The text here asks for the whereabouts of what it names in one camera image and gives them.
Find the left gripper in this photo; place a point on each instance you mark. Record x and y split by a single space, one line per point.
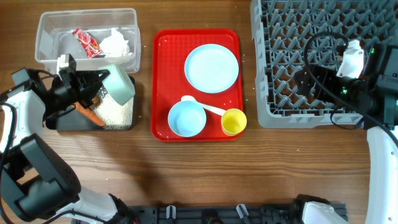
76 83

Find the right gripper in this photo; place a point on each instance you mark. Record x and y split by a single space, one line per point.
311 82

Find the orange carrot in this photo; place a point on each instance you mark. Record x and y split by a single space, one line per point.
88 113

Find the green bowl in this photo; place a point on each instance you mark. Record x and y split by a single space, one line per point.
118 84

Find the white rice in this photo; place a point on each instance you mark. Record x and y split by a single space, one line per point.
112 114

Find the red snack wrapper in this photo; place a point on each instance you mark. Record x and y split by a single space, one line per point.
87 41

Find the white napkin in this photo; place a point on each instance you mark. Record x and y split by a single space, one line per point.
115 45

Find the yellow cup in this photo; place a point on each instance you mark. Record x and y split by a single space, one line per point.
233 122

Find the light blue plate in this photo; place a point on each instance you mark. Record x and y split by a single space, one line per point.
211 68

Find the light blue bowl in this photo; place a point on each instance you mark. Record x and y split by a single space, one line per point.
186 119

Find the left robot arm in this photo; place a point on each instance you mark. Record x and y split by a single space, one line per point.
36 183

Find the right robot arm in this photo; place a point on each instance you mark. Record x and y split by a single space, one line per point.
369 88

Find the black waste tray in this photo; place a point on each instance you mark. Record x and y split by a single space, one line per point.
75 121

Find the grey dishwasher rack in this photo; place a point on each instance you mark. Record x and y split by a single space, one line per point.
281 29

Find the clear plastic bin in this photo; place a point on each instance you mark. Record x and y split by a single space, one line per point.
93 37

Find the red serving tray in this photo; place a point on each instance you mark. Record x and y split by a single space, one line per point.
169 84

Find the white plastic spoon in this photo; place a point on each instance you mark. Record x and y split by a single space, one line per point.
213 109

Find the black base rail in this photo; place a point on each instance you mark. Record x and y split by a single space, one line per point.
266 214

